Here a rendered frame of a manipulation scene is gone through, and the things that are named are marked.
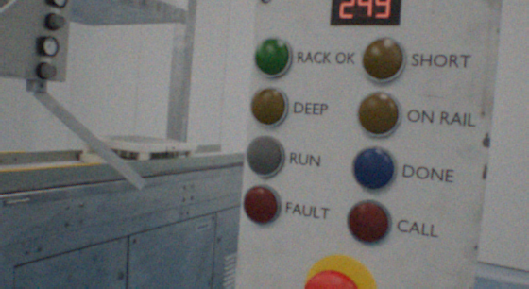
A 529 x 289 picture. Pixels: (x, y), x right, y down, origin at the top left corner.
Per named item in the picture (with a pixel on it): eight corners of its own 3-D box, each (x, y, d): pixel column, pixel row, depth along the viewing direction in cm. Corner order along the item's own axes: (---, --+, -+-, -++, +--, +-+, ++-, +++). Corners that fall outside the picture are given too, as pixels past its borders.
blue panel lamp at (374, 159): (391, 193, 30) (395, 149, 30) (349, 187, 31) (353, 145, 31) (393, 191, 31) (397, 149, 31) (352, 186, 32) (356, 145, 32)
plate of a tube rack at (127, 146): (145, 153, 123) (145, 145, 123) (80, 144, 134) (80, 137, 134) (197, 150, 145) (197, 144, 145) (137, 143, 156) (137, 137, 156)
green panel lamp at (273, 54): (285, 76, 33) (288, 36, 33) (250, 74, 34) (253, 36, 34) (290, 76, 34) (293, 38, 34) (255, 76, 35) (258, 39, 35)
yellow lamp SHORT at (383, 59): (401, 80, 30) (403, 37, 29) (358, 78, 31) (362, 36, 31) (402, 81, 30) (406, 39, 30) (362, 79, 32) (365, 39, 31)
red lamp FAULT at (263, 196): (273, 227, 34) (277, 189, 33) (240, 221, 35) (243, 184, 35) (278, 225, 34) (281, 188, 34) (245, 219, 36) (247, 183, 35)
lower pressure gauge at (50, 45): (42, 55, 84) (43, 34, 84) (38, 55, 85) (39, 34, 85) (59, 57, 88) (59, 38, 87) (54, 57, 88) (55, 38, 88)
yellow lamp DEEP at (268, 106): (281, 127, 33) (284, 87, 33) (247, 124, 34) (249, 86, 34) (286, 127, 34) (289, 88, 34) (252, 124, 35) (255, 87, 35)
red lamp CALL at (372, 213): (385, 247, 30) (389, 205, 30) (344, 240, 31) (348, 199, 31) (387, 245, 31) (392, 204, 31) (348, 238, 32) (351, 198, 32)
